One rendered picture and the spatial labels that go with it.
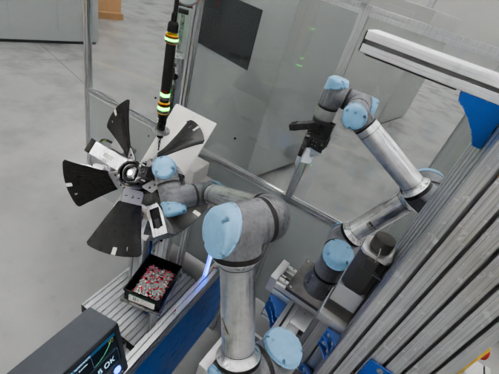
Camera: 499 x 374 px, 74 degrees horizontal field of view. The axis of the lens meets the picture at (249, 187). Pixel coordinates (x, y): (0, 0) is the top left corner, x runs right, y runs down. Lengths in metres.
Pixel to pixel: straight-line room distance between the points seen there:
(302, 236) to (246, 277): 1.34
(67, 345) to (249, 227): 0.53
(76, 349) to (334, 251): 0.90
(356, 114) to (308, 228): 1.12
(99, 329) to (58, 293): 1.64
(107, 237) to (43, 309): 1.11
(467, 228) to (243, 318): 0.52
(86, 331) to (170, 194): 0.43
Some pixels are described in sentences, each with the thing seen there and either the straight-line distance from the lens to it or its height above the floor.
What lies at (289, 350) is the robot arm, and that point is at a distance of 1.01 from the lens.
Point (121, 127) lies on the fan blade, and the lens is 1.64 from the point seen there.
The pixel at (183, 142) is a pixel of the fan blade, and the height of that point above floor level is 1.37.
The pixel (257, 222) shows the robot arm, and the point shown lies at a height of 1.63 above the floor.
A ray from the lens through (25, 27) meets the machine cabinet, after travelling 6.88.
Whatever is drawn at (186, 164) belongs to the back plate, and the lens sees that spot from 1.70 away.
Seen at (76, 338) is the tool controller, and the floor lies 1.24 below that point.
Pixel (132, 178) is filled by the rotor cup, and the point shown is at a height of 1.21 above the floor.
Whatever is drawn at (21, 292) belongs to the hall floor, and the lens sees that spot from 2.66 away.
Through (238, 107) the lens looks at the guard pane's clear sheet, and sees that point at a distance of 1.96.
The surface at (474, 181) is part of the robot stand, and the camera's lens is 0.76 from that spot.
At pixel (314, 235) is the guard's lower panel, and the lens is 2.06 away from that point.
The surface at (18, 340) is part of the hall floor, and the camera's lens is 2.47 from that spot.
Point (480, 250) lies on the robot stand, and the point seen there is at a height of 1.73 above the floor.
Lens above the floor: 2.09
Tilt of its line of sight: 34 degrees down
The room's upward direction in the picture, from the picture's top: 18 degrees clockwise
